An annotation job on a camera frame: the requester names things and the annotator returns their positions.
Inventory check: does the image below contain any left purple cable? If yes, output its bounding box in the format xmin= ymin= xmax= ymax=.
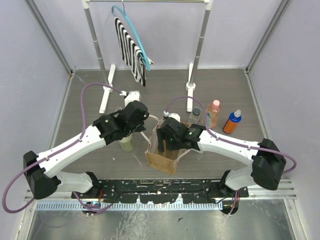
xmin=1 ymin=82 xmax=127 ymax=216

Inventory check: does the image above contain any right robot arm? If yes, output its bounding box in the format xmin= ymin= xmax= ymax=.
xmin=156 ymin=117 xmax=287 ymax=197

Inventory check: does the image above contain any purple cable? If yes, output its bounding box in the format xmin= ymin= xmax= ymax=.
xmin=1 ymin=82 xmax=127 ymax=216
xmin=163 ymin=96 xmax=298 ymax=174

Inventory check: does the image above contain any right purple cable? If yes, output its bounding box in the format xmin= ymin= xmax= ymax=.
xmin=163 ymin=96 xmax=298 ymax=174

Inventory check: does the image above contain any clear bottle grey cap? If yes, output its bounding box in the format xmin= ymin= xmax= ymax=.
xmin=188 ymin=107 xmax=202 ymax=125

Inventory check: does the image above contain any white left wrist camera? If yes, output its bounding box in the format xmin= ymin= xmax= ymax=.
xmin=119 ymin=90 xmax=141 ymax=107

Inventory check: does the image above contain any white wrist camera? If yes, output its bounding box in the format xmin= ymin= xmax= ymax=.
xmin=163 ymin=111 xmax=181 ymax=123
xmin=119 ymin=90 xmax=141 ymax=107

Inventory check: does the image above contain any black mounting base rail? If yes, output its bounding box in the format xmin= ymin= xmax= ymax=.
xmin=71 ymin=178 xmax=250 ymax=205

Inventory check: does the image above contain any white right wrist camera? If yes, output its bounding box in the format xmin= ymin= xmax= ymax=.
xmin=163 ymin=111 xmax=181 ymax=123

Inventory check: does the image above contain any white cap green bottle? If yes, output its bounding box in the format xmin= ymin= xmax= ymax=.
xmin=118 ymin=134 xmax=135 ymax=152

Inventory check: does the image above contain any pink cap peach bottle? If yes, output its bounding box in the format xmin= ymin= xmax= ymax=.
xmin=206 ymin=99 xmax=221 ymax=129

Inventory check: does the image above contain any white clothes rack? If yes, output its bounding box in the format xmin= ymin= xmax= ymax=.
xmin=81 ymin=0 xmax=214 ymax=115

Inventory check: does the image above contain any blue clothes hanger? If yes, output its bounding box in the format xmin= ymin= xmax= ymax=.
xmin=111 ymin=4 xmax=151 ymax=71

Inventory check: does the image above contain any brown canvas tote bag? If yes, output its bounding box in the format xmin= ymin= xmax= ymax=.
xmin=145 ymin=118 xmax=203 ymax=175

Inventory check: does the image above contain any grey slotted cable duct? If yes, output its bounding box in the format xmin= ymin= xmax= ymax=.
xmin=35 ymin=200 xmax=223 ymax=211

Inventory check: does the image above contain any orange blue spray bottle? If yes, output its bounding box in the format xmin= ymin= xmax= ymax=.
xmin=222 ymin=109 xmax=242 ymax=134

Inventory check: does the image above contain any black white striped cloth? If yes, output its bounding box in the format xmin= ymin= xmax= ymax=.
xmin=114 ymin=17 xmax=147 ymax=87

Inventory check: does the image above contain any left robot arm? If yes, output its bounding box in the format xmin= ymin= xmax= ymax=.
xmin=23 ymin=100 xmax=149 ymax=200

